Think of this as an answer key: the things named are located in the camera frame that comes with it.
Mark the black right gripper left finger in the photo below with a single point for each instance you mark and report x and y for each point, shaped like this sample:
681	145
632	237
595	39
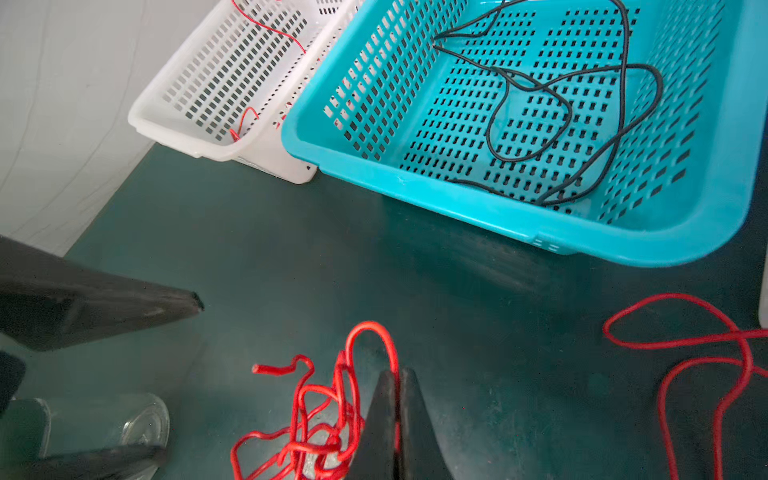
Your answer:
376	456

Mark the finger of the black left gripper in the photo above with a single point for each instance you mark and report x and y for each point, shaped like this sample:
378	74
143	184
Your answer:
49	303
122	462

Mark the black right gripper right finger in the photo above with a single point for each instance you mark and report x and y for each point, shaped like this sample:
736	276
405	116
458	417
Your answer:
420	454

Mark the left white plastic basket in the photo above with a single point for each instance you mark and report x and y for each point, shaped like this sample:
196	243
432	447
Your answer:
226	92

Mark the teal plastic basket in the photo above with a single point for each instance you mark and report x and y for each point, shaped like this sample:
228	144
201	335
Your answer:
630	132

